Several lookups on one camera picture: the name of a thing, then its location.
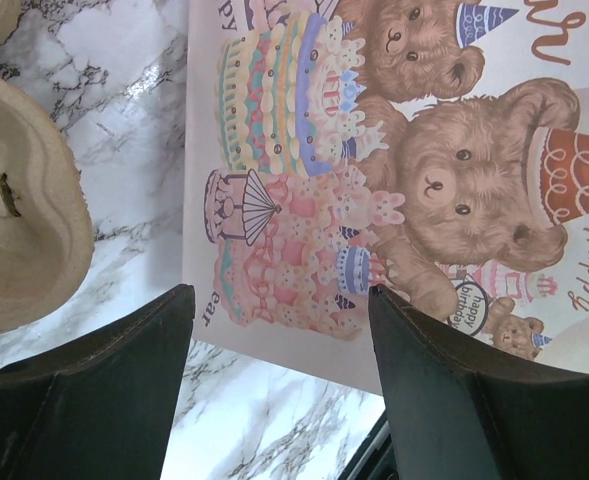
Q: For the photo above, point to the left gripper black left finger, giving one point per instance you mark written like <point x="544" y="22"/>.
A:
<point x="100" y="406"/>

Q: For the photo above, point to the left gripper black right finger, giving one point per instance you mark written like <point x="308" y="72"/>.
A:
<point x="461" y="409"/>

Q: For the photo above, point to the brown cardboard cup carrier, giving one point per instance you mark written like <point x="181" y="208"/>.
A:
<point x="46" y="234"/>

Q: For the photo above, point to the white paper takeout bag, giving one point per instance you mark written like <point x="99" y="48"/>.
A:
<point x="439" y="148"/>

